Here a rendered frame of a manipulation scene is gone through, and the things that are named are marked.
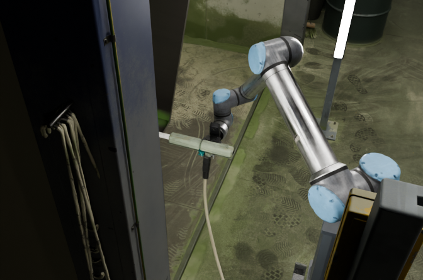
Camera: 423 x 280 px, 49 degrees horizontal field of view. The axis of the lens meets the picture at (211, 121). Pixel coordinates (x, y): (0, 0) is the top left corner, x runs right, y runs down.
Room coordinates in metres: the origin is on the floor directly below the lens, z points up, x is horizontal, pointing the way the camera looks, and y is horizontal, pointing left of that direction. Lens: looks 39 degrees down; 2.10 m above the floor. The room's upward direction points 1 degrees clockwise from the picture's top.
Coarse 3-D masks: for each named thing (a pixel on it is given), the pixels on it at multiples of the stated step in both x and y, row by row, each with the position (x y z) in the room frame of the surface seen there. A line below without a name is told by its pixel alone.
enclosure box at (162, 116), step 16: (160, 0) 1.99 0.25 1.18; (176, 0) 1.97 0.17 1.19; (160, 16) 1.99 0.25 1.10; (176, 16) 1.97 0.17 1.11; (160, 32) 1.99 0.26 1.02; (176, 32) 1.97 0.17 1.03; (160, 48) 1.99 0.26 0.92; (176, 48) 1.97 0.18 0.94; (160, 64) 1.99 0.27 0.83; (176, 64) 1.97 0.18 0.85; (160, 80) 2.00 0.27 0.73; (176, 80) 1.96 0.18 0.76; (160, 96) 2.00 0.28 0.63; (160, 112) 2.00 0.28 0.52; (160, 128) 1.92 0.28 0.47
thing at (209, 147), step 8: (160, 136) 1.64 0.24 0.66; (168, 136) 1.63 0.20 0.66; (176, 136) 1.63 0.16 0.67; (184, 136) 1.63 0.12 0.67; (176, 144) 1.61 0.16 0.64; (184, 144) 1.59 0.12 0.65; (192, 144) 1.58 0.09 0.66; (200, 144) 1.58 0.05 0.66; (208, 144) 1.58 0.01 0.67; (216, 144) 1.58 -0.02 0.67; (224, 144) 1.57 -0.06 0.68; (208, 152) 1.57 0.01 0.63; (216, 152) 1.55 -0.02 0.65; (224, 152) 1.54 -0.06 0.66; (232, 152) 1.54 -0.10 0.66; (208, 160) 1.56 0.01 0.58; (208, 168) 1.56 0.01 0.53; (208, 176) 1.57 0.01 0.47
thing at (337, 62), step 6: (336, 60) 2.48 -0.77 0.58; (336, 66) 2.48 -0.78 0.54; (330, 72) 2.49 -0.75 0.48; (336, 72) 2.47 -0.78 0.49; (330, 78) 2.48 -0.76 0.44; (336, 78) 2.47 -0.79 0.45; (330, 84) 2.48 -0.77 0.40; (330, 90) 2.48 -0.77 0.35; (330, 96) 2.47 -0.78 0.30; (324, 102) 2.49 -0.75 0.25; (330, 102) 2.47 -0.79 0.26; (324, 108) 2.48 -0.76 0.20; (324, 114) 2.48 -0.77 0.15; (324, 120) 2.48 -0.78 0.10; (324, 126) 2.47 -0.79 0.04
